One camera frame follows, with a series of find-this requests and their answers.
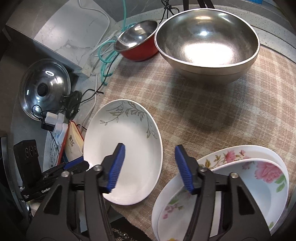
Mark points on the black tripod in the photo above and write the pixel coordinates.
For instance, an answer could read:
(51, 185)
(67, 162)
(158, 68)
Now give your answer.
(201, 3)

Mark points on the plaid beige tablecloth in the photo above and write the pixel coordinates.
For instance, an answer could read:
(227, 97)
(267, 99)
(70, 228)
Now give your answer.
(258, 109)

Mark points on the white plate grey leaf pattern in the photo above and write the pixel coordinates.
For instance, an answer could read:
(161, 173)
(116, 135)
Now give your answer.
(126, 121)

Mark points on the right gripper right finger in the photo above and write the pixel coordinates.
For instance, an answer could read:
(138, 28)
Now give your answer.
(241, 218)

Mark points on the large stainless steel bowl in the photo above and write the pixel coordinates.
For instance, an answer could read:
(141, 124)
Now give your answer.
(208, 45)

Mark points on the small pink floral deep plate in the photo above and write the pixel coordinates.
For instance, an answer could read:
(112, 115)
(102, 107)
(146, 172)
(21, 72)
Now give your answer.
(265, 179)

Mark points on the red steel bowl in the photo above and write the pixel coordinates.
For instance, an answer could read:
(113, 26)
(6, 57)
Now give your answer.
(137, 42)

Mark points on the red white book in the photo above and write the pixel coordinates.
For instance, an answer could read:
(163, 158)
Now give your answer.
(72, 145)

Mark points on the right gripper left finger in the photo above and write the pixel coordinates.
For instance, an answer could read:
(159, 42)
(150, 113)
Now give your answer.
(57, 216)

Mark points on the large pink floral deep plate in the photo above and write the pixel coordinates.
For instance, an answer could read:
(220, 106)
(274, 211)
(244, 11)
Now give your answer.
(237, 153)

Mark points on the white power adapter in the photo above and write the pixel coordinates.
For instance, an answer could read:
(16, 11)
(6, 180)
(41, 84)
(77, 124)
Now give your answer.
(53, 119)

